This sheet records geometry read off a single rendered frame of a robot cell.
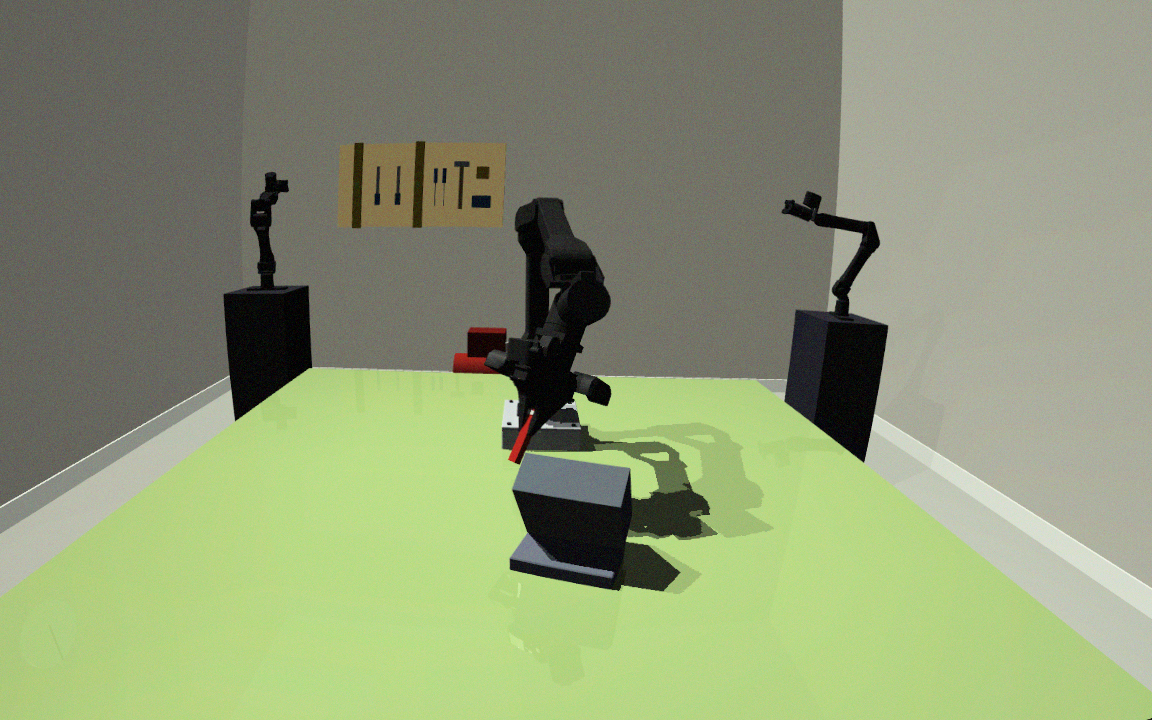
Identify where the red peg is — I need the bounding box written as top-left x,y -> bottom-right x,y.
508,408 -> 535,464

